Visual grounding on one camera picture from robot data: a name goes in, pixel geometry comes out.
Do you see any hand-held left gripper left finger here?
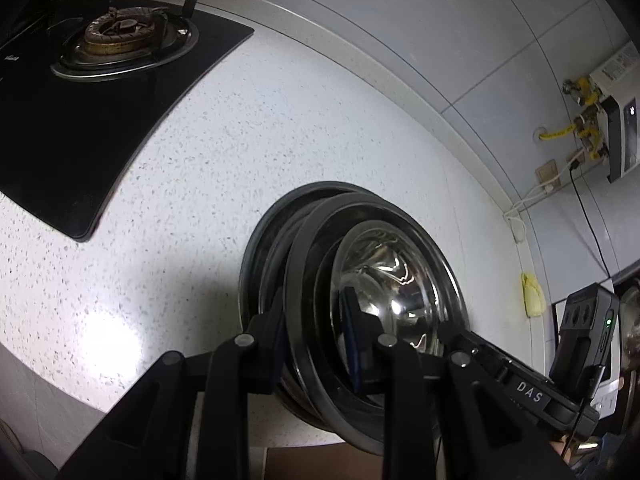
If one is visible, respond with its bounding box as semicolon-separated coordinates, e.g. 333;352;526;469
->
57;291;289;480

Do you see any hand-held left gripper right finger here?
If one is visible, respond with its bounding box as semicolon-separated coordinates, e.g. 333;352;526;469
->
339;285;576;480

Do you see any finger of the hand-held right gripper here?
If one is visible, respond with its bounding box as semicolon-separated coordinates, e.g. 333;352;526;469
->
440;326;512;379

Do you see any large steel plate with sticker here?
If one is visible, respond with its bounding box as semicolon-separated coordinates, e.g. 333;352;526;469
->
239;180;401;433

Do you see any large steel bowl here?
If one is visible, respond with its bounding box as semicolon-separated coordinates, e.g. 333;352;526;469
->
284;194;472;457

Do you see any plain steel plate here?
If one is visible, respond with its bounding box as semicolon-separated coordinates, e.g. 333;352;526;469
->
257;192;351;411

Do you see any steel pot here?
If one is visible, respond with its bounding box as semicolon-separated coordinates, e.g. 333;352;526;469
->
617;285;640;361

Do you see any yellow cloth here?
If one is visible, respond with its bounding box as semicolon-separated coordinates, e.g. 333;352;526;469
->
520;272;546;317

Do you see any white water heater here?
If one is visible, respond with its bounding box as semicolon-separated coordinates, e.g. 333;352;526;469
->
587;42;640;184

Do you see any brass pipe valve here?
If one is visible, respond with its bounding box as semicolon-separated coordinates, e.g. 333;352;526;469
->
562;77;601;106

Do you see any black glass gas stove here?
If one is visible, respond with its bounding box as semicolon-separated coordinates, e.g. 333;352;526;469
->
0;0;256;242

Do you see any brass gas burner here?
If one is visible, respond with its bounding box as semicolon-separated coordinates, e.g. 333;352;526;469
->
50;5;200;82

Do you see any black pan support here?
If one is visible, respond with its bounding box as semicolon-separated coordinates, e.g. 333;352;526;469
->
47;0;202;61

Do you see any black power cable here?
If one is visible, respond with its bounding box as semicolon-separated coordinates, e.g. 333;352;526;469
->
569;160;613;281

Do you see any white power cable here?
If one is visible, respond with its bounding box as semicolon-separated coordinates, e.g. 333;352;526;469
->
501;147;585;245

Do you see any double wall socket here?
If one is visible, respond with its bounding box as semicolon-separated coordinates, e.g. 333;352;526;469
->
534;158;560;187

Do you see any yellow gas hose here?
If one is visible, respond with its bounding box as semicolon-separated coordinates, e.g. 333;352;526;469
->
540;122;583;142

